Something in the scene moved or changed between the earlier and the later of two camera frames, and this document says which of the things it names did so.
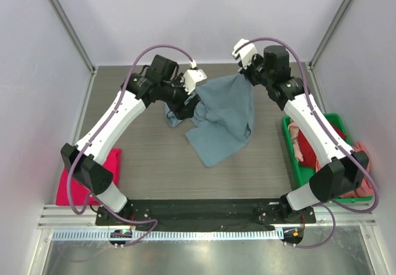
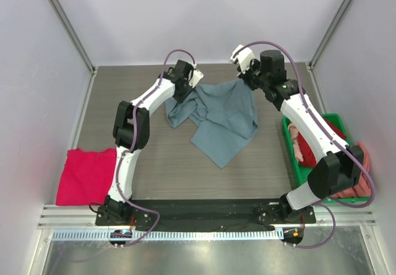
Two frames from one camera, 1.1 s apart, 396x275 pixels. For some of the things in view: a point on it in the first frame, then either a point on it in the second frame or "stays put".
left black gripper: x=180 y=109 to x=179 y=98
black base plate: x=203 y=215 stays put
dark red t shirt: x=309 y=160 stays put
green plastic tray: x=304 y=174 stays put
